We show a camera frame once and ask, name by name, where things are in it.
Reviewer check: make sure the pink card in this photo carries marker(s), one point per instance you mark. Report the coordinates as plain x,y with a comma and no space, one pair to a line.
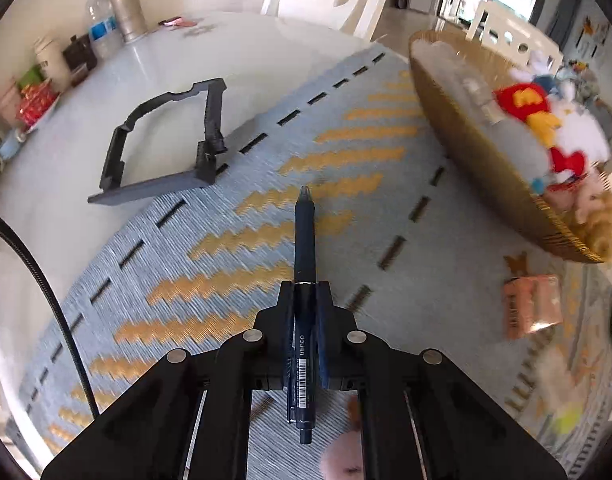
176,22

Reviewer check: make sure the pale grey plush toy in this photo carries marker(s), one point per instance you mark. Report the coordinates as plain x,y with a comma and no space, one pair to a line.
516,152

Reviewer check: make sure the clear water bottle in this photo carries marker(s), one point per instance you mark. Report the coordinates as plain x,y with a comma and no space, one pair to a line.
102,25

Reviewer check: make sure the green box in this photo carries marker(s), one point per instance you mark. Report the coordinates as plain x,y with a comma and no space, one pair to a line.
30,76

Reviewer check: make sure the steel thermos flask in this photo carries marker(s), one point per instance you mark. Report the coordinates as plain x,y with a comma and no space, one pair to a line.
127,10

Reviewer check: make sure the white jar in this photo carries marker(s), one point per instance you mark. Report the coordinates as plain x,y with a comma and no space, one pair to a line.
52,62

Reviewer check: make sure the orange pink packet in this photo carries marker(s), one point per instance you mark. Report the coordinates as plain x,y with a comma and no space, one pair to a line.
531,305

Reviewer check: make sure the woven wicker basket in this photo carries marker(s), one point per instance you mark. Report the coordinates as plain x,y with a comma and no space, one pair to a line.
466,130

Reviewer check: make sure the white marble desktop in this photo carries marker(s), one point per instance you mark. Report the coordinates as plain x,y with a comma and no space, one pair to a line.
161,60

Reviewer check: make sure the red gift packet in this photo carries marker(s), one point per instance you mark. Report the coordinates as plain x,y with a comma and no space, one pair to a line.
36,104

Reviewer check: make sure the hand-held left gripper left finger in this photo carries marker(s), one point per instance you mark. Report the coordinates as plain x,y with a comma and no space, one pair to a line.
278,321

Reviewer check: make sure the pink fluffy toy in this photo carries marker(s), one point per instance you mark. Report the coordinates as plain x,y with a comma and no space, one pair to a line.
342,452

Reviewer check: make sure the blue patterned tablecloth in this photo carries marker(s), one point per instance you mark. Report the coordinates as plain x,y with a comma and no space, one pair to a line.
211,240

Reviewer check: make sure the dark blue pen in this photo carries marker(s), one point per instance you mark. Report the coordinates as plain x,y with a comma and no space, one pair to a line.
305,240

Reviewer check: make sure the grey plastic frame tray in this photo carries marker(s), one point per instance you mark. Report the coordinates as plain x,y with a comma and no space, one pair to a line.
136,191

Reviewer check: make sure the orange plush toy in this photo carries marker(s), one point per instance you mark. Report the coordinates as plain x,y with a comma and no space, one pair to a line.
601,225

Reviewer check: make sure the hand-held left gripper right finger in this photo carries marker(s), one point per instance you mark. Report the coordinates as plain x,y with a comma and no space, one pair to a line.
327,321

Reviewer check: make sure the red and white plush toy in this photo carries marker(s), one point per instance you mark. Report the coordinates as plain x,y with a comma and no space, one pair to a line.
561,120

